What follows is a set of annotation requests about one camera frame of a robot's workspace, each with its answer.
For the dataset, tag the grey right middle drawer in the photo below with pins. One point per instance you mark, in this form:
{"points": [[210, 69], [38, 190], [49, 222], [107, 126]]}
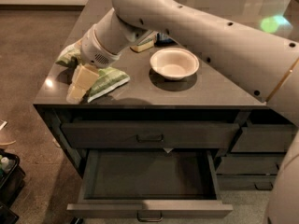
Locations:
{"points": [[248, 164]]}

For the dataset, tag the blue soda can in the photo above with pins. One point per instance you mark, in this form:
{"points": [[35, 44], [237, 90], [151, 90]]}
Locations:
{"points": [[163, 40]]}

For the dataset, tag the grey right top drawer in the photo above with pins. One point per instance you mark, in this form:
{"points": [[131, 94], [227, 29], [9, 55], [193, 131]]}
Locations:
{"points": [[264, 138]]}

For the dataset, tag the grey counter cabinet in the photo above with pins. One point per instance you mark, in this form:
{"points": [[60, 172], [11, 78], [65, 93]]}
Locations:
{"points": [[206, 96]]}

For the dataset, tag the black bin with bottles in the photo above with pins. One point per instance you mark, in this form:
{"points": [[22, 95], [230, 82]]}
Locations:
{"points": [[11, 183]]}

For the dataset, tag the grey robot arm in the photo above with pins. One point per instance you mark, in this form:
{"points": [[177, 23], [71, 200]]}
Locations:
{"points": [[264, 65]]}

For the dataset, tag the grey right bottom drawer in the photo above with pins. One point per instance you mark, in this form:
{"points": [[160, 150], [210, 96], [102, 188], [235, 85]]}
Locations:
{"points": [[246, 182]]}

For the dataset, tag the open grey middle drawer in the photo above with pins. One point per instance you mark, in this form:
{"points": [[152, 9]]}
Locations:
{"points": [[149, 186]]}

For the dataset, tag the white paper bowl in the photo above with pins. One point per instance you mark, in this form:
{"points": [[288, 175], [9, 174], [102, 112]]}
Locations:
{"points": [[174, 63]]}

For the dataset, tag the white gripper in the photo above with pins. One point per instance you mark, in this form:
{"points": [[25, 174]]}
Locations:
{"points": [[92, 54]]}

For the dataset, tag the green and yellow sponge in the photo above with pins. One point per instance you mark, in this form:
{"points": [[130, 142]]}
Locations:
{"points": [[144, 45]]}

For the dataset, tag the green jalapeno chip bag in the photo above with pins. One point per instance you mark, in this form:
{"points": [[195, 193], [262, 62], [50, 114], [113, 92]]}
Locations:
{"points": [[109, 78]]}

